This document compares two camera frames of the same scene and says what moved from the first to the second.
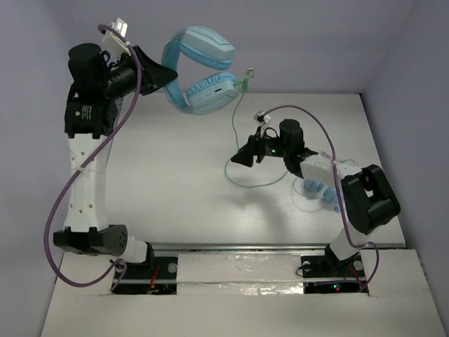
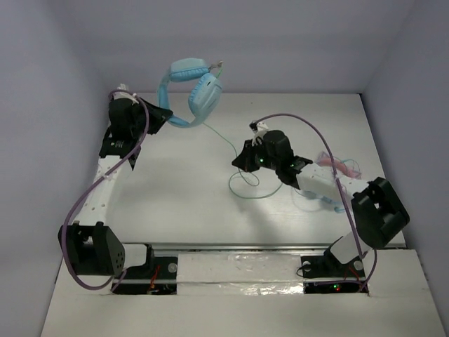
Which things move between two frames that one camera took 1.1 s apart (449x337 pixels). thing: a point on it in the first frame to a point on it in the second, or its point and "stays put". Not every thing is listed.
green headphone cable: [243, 82] to [216, 76]
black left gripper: [144, 70] to [151, 114]
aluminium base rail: [240, 248] stays put
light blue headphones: [215, 93] to [205, 92]
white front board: [403, 302] stays put
